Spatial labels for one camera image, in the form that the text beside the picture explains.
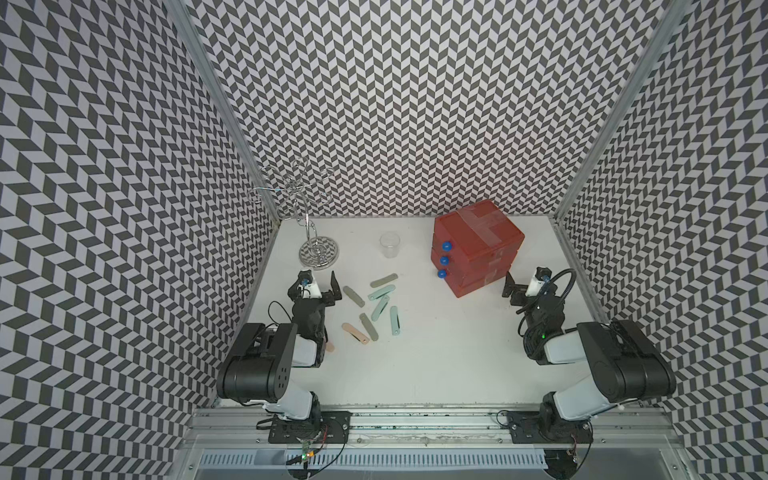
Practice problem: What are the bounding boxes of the red top drawer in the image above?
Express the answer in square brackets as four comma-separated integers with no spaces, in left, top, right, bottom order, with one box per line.
[433,200,525,264]

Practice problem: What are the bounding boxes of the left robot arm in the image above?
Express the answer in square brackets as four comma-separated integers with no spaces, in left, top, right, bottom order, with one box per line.
[216,270,343,433]

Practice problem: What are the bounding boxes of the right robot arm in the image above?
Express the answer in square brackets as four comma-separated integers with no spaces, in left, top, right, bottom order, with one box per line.
[502,267,677,442]

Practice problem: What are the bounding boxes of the red drawer cabinet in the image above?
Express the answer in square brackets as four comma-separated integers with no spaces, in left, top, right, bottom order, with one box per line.
[431,200,525,298]

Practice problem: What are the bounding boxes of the olive knife left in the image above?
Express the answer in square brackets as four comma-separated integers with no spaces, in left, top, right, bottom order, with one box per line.
[342,286,366,308]

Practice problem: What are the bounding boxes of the olive knife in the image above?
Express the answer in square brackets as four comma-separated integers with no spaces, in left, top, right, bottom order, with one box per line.
[359,313,379,342]
[342,286,366,308]
[370,273,398,288]

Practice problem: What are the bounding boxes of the mint knife upper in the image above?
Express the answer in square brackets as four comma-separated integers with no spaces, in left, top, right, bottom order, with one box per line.
[368,285,396,301]

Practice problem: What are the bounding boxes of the mint knife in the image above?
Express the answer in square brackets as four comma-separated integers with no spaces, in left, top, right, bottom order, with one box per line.
[368,285,396,301]
[390,306,401,336]
[371,295,390,322]

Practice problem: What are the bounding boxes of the mint knife middle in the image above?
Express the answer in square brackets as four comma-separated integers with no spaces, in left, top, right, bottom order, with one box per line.
[371,295,390,322]

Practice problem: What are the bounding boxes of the olive knife top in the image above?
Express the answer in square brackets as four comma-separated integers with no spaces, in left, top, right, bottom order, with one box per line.
[370,273,398,288]

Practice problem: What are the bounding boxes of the olive knife lower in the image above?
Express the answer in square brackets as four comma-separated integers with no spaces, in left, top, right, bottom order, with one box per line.
[359,313,379,342]

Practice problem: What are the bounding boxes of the clear plastic cup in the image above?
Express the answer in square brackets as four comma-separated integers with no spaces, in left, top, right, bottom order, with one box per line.
[380,232,401,258]

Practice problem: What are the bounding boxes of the mint knife right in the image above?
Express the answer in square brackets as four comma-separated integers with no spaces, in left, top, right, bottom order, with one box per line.
[390,306,401,336]

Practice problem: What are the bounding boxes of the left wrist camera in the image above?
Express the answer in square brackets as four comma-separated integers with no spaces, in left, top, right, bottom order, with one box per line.
[298,270,322,299]

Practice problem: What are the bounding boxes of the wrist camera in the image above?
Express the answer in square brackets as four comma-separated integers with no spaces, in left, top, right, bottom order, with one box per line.
[526,267,552,297]
[298,270,322,299]

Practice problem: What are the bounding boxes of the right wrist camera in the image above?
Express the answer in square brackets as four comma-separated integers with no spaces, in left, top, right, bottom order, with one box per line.
[526,267,552,297]

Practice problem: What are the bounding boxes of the wire mug tree stand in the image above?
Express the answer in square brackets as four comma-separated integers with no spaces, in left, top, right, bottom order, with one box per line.
[253,159,340,270]

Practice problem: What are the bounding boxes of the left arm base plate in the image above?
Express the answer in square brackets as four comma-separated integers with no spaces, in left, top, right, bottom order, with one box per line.
[268,410,352,445]

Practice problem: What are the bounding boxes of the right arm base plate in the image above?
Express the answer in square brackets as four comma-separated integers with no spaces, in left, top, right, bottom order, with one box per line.
[506,411,594,445]

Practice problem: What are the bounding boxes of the aluminium front rail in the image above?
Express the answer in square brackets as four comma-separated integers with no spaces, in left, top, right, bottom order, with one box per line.
[180,405,683,449]

